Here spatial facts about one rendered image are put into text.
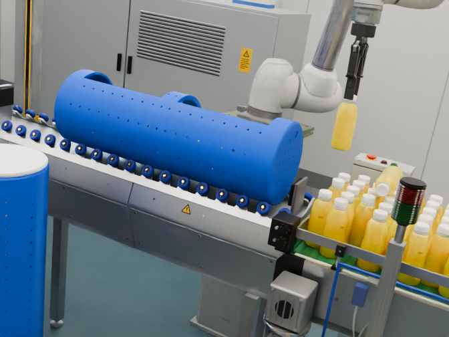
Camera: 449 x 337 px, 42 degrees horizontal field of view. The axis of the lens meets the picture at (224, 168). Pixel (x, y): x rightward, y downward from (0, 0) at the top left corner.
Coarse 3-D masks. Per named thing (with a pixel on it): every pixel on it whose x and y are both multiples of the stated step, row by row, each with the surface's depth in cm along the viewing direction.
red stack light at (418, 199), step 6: (402, 186) 137; (396, 192) 140; (402, 192) 137; (408, 192) 136; (414, 192) 136; (420, 192) 136; (396, 198) 139; (402, 198) 138; (408, 198) 137; (414, 198) 136; (420, 198) 137; (408, 204) 137; (414, 204) 137; (420, 204) 138
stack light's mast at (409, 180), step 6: (402, 180) 138; (408, 180) 139; (414, 180) 139; (420, 180) 140; (408, 186) 136; (414, 186) 136; (420, 186) 136; (426, 186) 137; (396, 222) 142; (402, 228) 141; (396, 234) 142; (402, 234) 142; (396, 240) 143; (402, 240) 142
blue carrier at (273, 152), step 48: (96, 96) 207; (144, 96) 202; (192, 96) 207; (96, 144) 212; (144, 144) 199; (192, 144) 190; (240, 144) 184; (288, 144) 187; (240, 192) 191; (288, 192) 201
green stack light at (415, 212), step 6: (396, 204) 139; (402, 204) 138; (396, 210) 139; (402, 210) 138; (408, 210) 137; (414, 210) 137; (420, 210) 139; (396, 216) 139; (402, 216) 138; (408, 216) 138; (414, 216) 138; (402, 222) 139; (408, 222) 138; (414, 222) 139
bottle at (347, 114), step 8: (344, 104) 188; (352, 104) 187; (344, 112) 187; (352, 112) 187; (336, 120) 190; (344, 120) 188; (352, 120) 188; (336, 128) 190; (344, 128) 188; (352, 128) 189; (336, 136) 190; (344, 136) 189; (352, 136) 191; (336, 144) 190; (344, 144) 190
